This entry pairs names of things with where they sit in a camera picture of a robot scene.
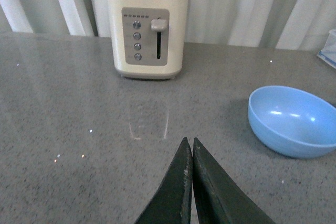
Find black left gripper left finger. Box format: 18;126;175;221
136;137;193;223

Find cream two-slot toaster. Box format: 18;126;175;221
107;0;188;80

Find blue bowl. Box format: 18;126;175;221
248;86;335;158

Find clear plastic food container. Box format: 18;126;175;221
317;29;336;69

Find white curtain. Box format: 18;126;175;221
1;0;335;51

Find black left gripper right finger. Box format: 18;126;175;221
193;138;274;223

